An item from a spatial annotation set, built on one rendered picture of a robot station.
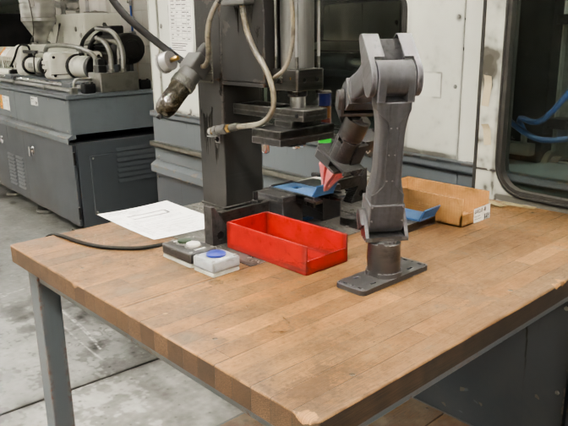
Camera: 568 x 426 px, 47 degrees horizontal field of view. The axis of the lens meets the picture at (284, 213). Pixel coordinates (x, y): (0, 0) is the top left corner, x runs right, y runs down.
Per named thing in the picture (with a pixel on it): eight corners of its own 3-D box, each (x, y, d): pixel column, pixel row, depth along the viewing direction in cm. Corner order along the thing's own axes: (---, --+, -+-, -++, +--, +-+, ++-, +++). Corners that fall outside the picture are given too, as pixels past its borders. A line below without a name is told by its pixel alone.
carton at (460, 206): (461, 231, 157) (462, 199, 155) (379, 211, 174) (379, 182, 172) (489, 221, 165) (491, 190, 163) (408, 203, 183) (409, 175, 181)
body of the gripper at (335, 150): (333, 147, 154) (345, 122, 150) (361, 174, 149) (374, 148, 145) (314, 151, 150) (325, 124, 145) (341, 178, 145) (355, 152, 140)
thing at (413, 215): (424, 222, 154) (425, 210, 153) (371, 211, 164) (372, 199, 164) (439, 216, 159) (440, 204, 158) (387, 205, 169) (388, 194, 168)
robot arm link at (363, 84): (335, 88, 141) (366, 21, 112) (375, 87, 142) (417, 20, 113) (340, 143, 139) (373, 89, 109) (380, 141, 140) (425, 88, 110)
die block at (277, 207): (283, 232, 155) (282, 202, 153) (255, 224, 162) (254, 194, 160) (340, 215, 168) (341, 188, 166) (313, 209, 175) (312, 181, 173)
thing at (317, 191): (317, 199, 151) (317, 186, 151) (273, 188, 162) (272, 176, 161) (337, 193, 156) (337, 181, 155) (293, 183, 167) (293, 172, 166)
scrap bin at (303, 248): (306, 276, 127) (306, 247, 126) (226, 247, 145) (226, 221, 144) (347, 261, 135) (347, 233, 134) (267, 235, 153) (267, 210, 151)
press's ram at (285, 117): (283, 161, 149) (281, 24, 141) (214, 147, 168) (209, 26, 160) (336, 150, 161) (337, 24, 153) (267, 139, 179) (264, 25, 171)
